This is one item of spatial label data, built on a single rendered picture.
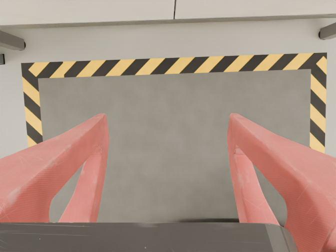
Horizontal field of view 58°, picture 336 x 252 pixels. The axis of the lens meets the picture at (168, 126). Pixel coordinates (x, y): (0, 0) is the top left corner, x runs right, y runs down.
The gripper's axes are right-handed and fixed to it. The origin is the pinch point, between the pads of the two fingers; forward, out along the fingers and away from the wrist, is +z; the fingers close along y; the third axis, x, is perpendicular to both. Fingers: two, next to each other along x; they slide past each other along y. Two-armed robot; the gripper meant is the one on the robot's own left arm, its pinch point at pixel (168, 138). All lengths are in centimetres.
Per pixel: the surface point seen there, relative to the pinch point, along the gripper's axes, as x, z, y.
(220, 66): 41, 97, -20
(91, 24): 16, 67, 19
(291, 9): 11, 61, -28
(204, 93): 50, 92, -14
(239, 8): 10, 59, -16
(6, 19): 13, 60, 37
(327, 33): 29, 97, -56
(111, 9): 10, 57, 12
